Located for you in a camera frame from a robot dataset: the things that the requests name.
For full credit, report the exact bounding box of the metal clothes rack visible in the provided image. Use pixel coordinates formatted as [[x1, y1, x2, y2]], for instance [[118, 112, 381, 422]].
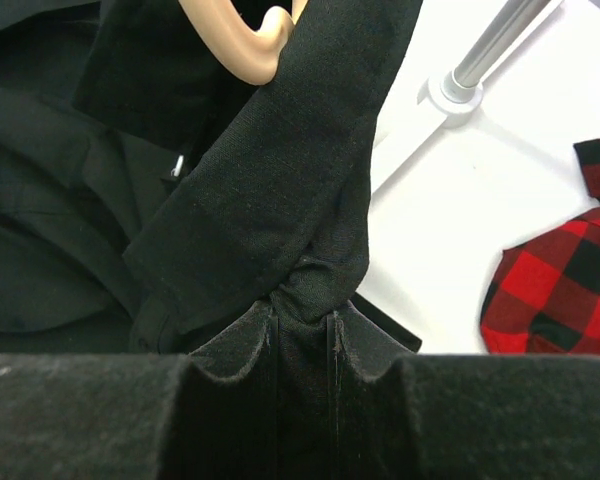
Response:
[[416, 0, 561, 133]]

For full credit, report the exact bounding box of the beige wooden hanger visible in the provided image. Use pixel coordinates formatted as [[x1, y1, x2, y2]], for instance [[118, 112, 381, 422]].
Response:
[[179, 0, 307, 86]]

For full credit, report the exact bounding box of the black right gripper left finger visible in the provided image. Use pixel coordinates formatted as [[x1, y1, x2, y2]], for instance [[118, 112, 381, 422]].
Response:
[[0, 302, 278, 479]]

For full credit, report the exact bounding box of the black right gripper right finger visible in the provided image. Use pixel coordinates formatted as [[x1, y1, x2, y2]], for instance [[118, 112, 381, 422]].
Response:
[[327, 305, 600, 479]]

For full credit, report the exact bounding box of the red black plaid shirt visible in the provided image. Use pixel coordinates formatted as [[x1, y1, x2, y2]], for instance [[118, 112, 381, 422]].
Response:
[[479, 139, 600, 356]]

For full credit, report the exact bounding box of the black button shirt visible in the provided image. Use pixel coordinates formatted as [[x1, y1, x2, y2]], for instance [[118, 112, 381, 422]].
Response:
[[0, 1, 421, 353]]

